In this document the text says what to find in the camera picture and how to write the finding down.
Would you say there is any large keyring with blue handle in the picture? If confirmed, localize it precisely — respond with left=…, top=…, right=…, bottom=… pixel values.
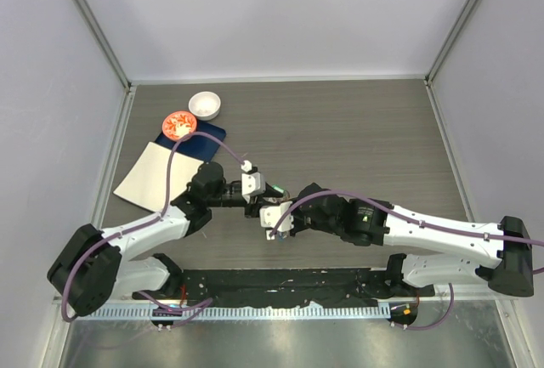
left=269, top=187, right=293, bottom=241

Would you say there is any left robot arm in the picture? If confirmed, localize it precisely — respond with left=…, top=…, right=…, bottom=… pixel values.
left=47, top=162, right=287, bottom=322

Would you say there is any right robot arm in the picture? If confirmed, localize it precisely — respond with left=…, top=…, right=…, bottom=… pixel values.
left=288, top=184, right=535, bottom=297

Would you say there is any green key tag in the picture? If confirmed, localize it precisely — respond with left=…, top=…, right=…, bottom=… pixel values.
left=273, top=185, right=285, bottom=195

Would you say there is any blue tray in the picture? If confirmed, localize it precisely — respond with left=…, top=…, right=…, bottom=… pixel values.
left=154, top=120, right=227, bottom=162

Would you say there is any white bowl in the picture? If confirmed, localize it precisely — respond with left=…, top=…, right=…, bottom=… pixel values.
left=188, top=91, right=222, bottom=121

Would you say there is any orange patterned bowl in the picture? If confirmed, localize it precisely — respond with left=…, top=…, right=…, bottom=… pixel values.
left=161, top=110, right=197, bottom=142

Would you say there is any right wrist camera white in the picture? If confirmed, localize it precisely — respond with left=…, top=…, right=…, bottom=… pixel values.
left=259, top=201, right=293, bottom=241

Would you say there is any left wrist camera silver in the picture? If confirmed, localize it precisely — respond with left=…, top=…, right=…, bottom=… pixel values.
left=241, top=172, right=266, bottom=203

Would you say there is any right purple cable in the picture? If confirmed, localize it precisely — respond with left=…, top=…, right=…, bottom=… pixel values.
left=269, top=190, right=544, bottom=331

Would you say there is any purple cable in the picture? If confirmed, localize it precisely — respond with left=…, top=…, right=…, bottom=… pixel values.
left=61, top=131, right=254, bottom=323
left=269, top=190, right=544, bottom=331

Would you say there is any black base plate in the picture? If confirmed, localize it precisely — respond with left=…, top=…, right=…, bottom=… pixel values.
left=150, top=268, right=435, bottom=309

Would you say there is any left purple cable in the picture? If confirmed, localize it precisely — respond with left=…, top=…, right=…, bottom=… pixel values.
left=61, top=131, right=254, bottom=323

